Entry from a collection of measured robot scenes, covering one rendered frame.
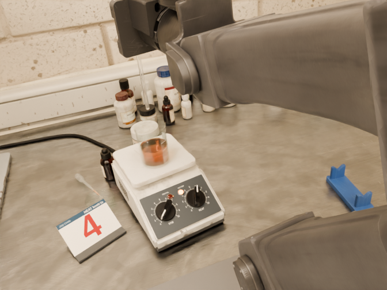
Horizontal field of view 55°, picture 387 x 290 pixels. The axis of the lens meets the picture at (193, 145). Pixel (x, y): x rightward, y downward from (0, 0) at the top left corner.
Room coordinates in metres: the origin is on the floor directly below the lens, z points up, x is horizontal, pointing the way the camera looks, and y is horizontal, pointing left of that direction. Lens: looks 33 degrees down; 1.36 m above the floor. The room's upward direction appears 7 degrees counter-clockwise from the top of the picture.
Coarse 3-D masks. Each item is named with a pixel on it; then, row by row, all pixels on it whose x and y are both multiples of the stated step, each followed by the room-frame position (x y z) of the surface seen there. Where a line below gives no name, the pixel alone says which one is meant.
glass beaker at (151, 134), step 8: (144, 120) 0.56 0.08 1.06; (152, 120) 0.56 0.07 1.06; (160, 120) 0.56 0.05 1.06; (136, 128) 0.55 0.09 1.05; (144, 128) 0.56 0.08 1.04; (152, 128) 0.56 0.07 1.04; (160, 128) 0.52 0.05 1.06; (136, 136) 0.53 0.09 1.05; (144, 136) 0.51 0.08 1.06; (152, 136) 0.51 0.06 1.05; (160, 136) 0.52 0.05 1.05; (144, 144) 0.52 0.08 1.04; (152, 144) 0.51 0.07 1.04; (160, 144) 0.52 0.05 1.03; (144, 152) 0.52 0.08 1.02; (152, 152) 0.51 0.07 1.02; (160, 152) 0.52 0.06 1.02; (168, 152) 0.53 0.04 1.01; (144, 160) 0.52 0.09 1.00; (152, 160) 0.51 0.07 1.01; (160, 160) 0.52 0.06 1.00; (168, 160) 0.53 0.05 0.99; (152, 168) 0.52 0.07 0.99
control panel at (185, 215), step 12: (192, 180) 0.50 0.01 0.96; (204, 180) 0.50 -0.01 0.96; (168, 192) 0.48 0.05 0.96; (204, 192) 0.48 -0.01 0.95; (144, 204) 0.46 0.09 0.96; (156, 204) 0.46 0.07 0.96; (180, 204) 0.46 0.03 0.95; (204, 204) 0.46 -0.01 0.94; (216, 204) 0.47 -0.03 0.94; (156, 216) 0.44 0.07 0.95; (180, 216) 0.44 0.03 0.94; (192, 216) 0.44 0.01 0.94; (204, 216) 0.45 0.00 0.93; (156, 228) 0.42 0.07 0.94; (168, 228) 0.43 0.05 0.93; (180, 228) 0.43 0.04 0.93
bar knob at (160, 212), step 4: (168, 200) 0.45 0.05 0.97; (160, 204) 0.46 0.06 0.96; (164, 204) 0.46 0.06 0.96; (168, 204) 0.45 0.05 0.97; (156, 208) 0.45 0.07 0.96; (160, 208) 0.45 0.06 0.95; (164, 208) 0.44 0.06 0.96; (168, 208) 0.44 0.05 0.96; (172, 208) 0.45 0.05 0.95; (156, 212) 0.45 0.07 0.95; (160, 212) 0.45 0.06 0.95; (164, 212) 0.43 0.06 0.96; (168, 212) 0.45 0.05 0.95; (172, 212) 0.45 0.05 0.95; (160, 216) 0.43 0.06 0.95; (164, 216) 0.43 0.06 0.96; (168, 216) 0.44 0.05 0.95; (172, 216) 0.44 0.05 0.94; (164, 220) 0.43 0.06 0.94; (168, 220) 0.44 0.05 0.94
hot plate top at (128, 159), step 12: (168, 144) 0.59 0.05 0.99; (180, 144) 0.58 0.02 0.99; (120, 156) 0.57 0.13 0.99; (132, 156) 0.56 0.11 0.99; (180, 156) 0.54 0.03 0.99; (192, 156) 0.54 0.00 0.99; (120, 168) 0.53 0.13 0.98; (132, 168) 0.52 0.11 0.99; (144, 168) 0.52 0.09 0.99; (156, 168) 0.52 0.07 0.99; (168, 168) 0.51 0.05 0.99; (180, 168) 0.51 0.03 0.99; (132, 180) 0.49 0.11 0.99; (144, 180) 0.49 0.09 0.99; (156, 180) 0.49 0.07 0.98
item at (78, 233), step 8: (96, 208) 0.49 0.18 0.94; (104, 208) 0.49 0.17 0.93; (88, 216) 0.48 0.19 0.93; (96, 216) 0.48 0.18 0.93; (104, 216) 0.48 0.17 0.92; (112, 216) 0.49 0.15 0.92; (72, 224) 0.46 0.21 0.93; (80, 224) 0.46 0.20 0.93; (88, 224) 0.47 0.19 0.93; (96, 224) 0.47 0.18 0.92; (104, 224) 0.47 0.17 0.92; (112, 224) 0.47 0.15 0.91; (64, 232) 0.45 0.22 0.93; (72, 232) 0.45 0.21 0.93; (80, 232) 0.45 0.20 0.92; (88, 232) 0.45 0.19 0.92; (96, 232) 0.46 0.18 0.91; (104, 232) 0.46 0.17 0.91; (72, 240) 0.44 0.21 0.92; (80, 240) 0.44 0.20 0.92; (88, 240) 0.44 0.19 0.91; (72, 248) 0.43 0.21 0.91; (80, 248) 0.43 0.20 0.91
